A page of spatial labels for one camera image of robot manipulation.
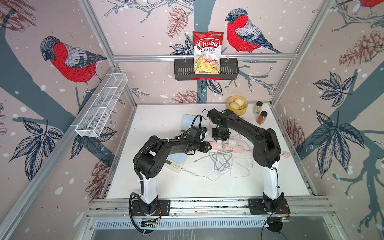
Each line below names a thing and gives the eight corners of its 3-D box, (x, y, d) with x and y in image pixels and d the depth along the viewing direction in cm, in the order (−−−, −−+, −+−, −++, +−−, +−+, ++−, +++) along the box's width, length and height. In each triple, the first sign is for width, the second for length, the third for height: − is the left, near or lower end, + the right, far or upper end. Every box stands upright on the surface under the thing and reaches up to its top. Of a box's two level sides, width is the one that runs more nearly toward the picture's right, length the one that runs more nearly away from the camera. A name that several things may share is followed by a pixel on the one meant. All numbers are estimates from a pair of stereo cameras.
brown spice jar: (257, 124, 110) (261, 116, 102) (255, 119, 113) (259, 110, 106) (264, 124, 110) (268, 116, 102) (262, 119, 113) (266, 110, 106)
